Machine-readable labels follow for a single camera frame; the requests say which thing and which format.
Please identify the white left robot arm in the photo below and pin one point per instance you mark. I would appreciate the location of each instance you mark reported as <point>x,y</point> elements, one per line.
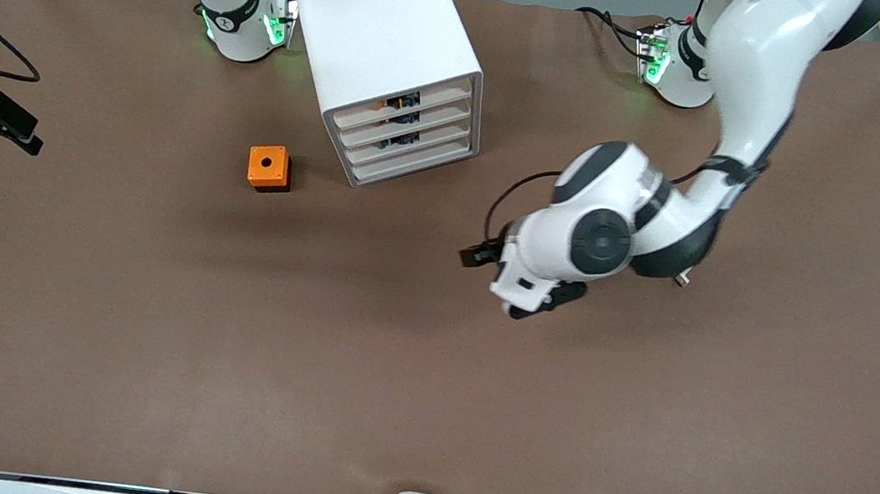
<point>759,68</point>

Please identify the brown table mat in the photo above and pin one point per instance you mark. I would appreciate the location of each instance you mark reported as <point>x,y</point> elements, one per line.
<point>149,330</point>

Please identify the white drawer cabinet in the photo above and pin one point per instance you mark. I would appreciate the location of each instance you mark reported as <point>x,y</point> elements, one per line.
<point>375,16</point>

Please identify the small dark electronic component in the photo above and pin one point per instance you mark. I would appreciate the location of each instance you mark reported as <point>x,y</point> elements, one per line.
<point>403,118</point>
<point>405,100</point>
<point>405,139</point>

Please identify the orange button enclosure box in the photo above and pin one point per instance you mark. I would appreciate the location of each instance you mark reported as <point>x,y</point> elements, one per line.
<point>276,170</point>

